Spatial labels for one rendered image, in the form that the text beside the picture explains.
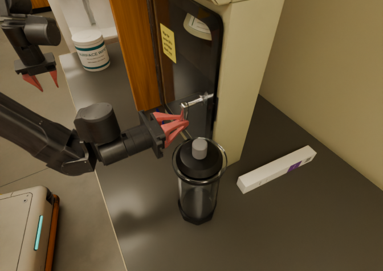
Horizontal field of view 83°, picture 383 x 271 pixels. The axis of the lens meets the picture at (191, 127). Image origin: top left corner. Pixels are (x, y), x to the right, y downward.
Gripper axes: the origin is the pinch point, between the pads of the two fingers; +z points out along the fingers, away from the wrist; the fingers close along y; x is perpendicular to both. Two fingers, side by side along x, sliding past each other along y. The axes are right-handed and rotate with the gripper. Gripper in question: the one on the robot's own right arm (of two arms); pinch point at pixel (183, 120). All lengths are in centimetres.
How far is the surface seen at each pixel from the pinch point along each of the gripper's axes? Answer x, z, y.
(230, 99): -8.4, 8.1, -4.9
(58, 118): 137, -52, 151
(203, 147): -7.8, -3.2, -12.2
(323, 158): 17.4, 40.6, -21.4
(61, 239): 121, -66, 31
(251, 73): -13.4, 12.3, -4.2
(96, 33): 16, -4, 74
